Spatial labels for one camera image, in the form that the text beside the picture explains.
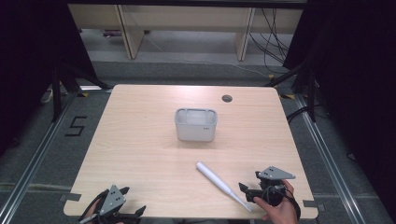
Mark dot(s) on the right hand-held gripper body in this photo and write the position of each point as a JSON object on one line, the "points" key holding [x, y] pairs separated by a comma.
{"points": [[270, 189]]}

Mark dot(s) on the white electric toothbrush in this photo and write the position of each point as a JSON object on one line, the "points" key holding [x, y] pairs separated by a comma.
{"points": [[214, 179]]}

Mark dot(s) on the beige wooden cabinet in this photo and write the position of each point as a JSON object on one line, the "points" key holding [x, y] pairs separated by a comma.
{"points": [[186, 18]]}

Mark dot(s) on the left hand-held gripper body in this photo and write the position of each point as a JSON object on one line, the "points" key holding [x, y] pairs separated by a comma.
{"points": [[112, 200]]}

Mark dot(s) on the person's left hand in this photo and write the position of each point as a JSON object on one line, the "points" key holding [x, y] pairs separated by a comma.
{"points": [[91, 212]]}

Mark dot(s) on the person's right hand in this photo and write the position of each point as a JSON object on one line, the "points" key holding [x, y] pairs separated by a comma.
{"points": [[281, 213]]}

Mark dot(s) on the small dark floor object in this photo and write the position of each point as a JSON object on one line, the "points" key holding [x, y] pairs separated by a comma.
{"points": [[111, 33]]}

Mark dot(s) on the white plastic holder box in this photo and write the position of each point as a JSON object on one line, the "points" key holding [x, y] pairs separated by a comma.
{"points": [[195, 130]]}

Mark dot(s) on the black curtain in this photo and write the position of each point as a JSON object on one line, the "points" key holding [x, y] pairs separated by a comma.
{"points": [[28, 62], [358, 77]]}

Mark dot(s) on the black metal stand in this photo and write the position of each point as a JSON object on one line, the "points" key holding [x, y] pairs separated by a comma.
{"points": [[56, 93], [311, 93]]}

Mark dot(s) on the metal floor rail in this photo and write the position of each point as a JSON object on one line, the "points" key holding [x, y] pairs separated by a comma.
{"points": [[327, 161], [34, 161]]}

